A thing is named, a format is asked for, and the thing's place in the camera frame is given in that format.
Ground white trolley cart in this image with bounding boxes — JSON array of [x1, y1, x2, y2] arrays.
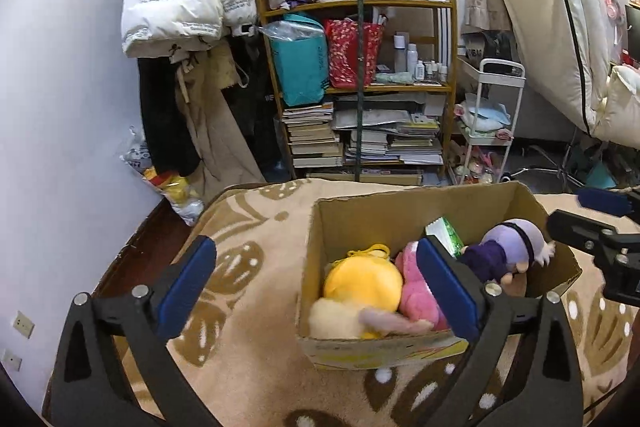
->
[[447, 59, 526, 185]]

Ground yellow plush toy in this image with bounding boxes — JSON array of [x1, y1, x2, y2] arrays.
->
[[322, 244, 404, 340]]

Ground cream mattress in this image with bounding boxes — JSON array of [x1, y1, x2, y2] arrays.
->
[[480, 0, 626, 138]]

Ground stack of books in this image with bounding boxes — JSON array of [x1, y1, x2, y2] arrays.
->
[[280, 94, 446, 172]]

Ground wooden shelf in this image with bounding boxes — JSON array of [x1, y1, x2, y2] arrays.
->
[[250, 0, 458, 180]]

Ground beige flower pattern blanket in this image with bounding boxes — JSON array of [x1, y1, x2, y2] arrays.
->
[[42, 181, 640, 427]]

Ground black coat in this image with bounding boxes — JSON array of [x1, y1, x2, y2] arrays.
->
[[137, 57, 201, 178]]

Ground pale green cloth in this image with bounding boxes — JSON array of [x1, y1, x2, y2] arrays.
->
[[375, 72, 416, 86]]

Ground clear plastic bag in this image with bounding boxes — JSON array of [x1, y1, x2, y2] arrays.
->
[[257, 19, 326, 42]]

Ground pile of small pink toys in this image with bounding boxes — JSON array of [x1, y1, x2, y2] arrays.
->
[[450, 142, 506, 185]]

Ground purple white plush doll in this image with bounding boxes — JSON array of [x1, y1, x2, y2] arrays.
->
[[457, 218, 557, 295]]

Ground row of cosmetic bottles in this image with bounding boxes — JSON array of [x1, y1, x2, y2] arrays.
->
[[392, 34, 451, 82]]

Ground red patterned bag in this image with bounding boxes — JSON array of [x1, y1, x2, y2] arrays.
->
[[324, 18, 385, 90]]

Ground green pole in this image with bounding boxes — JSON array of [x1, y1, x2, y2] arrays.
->
[[352, 0, 366, 182]]

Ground pink bear plush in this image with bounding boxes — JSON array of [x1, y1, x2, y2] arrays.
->
[[395, 241, 453, 333]]

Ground teal bag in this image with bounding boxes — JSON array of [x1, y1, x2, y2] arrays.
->
[[270, 13, 331, 108]]

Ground cream fluffy plush toy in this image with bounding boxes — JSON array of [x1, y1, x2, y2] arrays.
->
[[307, 297, 436, 340]]

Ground printed cardboard box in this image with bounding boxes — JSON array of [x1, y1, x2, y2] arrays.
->
[[295, 181, 582, 372]]

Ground green tissue pack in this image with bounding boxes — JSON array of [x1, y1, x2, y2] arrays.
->
[[424, 217, 466, 258]]

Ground beige coat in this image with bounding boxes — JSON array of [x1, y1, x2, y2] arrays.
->
[[175, 42, 268, 202]]

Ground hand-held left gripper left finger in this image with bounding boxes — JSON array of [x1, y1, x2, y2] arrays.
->
[[50, 235, 218, 427]]

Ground black bag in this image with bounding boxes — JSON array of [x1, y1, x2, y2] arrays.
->
[[460, 29, 518, 62]]

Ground dark hanging garment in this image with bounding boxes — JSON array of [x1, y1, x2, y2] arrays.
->
[[225, 32, 281, 172]]

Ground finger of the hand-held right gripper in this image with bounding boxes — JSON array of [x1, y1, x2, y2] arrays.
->
[[574, 187, 640, 225], [546, 209, 631, 253]]

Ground cream pillow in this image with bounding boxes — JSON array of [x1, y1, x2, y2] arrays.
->
[[592, 64, 640, 150]]

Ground plastic bag of toys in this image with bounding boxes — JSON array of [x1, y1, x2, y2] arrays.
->
[[122, 127, 206, 228]]

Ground metal chair base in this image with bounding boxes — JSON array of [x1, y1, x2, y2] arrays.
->
[[510, 132, 588, 195]]

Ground small pink fan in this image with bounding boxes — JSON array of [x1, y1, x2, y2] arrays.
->
[[602, 0, 626, 48]]

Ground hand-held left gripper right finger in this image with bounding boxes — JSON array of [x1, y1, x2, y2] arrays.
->
[[416, 234, 586, 427]]

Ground blue white soft packets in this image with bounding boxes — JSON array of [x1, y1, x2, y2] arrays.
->
[[457, 94, 513, 132]]

